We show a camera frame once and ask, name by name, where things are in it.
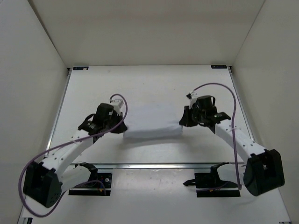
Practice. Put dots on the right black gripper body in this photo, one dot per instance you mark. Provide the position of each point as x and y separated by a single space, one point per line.
197 115

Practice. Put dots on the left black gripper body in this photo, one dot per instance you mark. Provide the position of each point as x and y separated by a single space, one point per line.
113 121

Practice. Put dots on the white skirt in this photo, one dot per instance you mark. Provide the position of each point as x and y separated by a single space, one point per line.
152 121

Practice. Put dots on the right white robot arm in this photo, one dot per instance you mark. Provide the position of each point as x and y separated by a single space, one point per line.
262 170

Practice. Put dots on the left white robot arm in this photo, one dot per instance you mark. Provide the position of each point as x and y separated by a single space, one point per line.
47 180

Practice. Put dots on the right blue corner label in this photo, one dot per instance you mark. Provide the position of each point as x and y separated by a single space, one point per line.
218 66

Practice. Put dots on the blue corner label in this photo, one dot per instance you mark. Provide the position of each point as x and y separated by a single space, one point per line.
80 68
218 66

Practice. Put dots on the left blue corner label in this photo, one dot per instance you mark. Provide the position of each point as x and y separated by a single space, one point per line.
80 68

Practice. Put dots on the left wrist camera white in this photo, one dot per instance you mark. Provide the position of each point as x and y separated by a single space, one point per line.
117 104

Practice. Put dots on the aluminium rail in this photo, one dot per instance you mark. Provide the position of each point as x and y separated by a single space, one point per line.
153 165

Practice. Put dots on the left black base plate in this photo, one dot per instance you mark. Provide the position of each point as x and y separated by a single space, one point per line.
101 188

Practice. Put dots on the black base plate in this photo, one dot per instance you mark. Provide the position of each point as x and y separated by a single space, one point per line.
101 188
209 185

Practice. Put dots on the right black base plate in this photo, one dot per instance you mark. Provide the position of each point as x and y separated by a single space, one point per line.
209 185

